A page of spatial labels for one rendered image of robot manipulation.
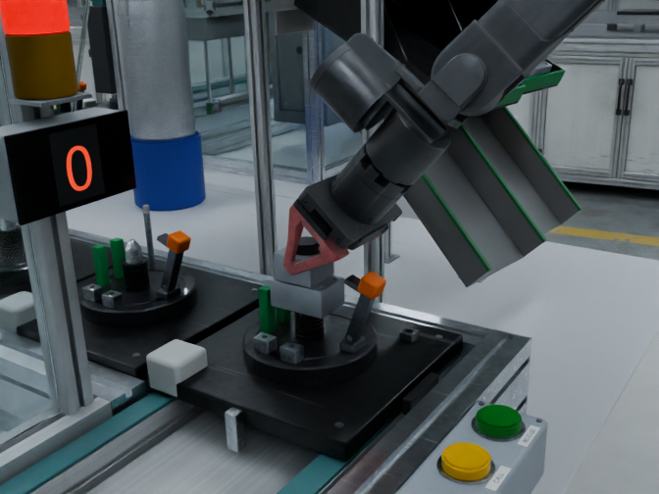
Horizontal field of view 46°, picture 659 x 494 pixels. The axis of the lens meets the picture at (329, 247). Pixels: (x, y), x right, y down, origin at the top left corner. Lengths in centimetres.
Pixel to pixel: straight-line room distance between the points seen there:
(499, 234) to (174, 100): 86
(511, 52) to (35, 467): 54
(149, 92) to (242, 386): 99
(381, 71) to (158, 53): 101
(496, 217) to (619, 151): 378
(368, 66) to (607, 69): 410
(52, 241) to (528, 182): 71
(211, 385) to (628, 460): 44
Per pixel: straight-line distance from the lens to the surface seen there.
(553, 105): 484
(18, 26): 67
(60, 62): 67
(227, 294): 99
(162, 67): 166
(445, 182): 103
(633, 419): 97
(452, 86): 65
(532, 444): 73
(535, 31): 67
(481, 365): 85
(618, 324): 119
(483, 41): 66
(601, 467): 89
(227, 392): 77
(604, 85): 478
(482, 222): 103
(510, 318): 118
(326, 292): 77
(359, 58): 69
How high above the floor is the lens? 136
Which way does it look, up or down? 20 degrees down
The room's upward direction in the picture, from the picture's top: 2 degrees counter-clockwise
